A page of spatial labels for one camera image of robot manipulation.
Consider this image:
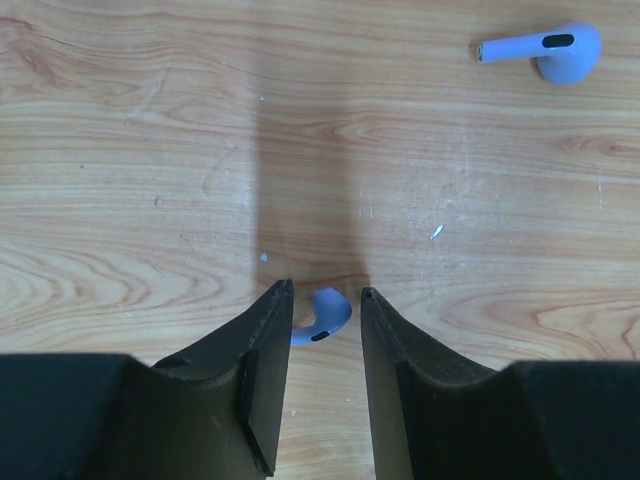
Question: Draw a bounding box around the purple earbud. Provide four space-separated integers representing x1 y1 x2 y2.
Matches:
291 287 353 346
476 22 602 86

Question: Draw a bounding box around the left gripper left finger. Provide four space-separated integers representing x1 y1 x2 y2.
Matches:
1 280 294 479

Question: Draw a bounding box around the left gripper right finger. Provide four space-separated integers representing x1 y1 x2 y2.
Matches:
361 288 639 479

